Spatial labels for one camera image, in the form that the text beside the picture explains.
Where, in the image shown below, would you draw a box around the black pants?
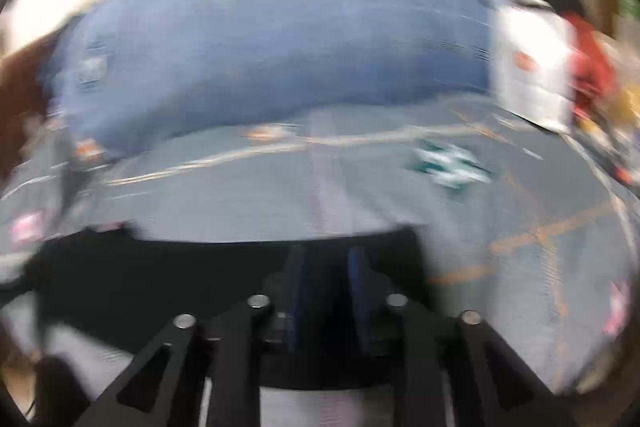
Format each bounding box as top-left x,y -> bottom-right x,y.
30,224 -> 431,390

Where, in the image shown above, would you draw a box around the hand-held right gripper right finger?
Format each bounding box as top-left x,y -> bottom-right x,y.
347,247 -> 571,427

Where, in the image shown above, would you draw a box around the white paper bag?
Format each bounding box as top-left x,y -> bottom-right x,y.
492,0 -> 576,132

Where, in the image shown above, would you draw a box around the red plastic bag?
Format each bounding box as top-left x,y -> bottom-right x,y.
565,12 -> 621,122

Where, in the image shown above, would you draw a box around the grey printed bed sheet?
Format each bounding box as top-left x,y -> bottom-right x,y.
0,97 -> 636,398

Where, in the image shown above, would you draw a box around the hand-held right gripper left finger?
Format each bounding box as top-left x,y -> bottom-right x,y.
87,244 -> 311,427

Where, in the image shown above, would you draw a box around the blue plaid pillow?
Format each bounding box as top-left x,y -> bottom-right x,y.
50,0 -> 506,152

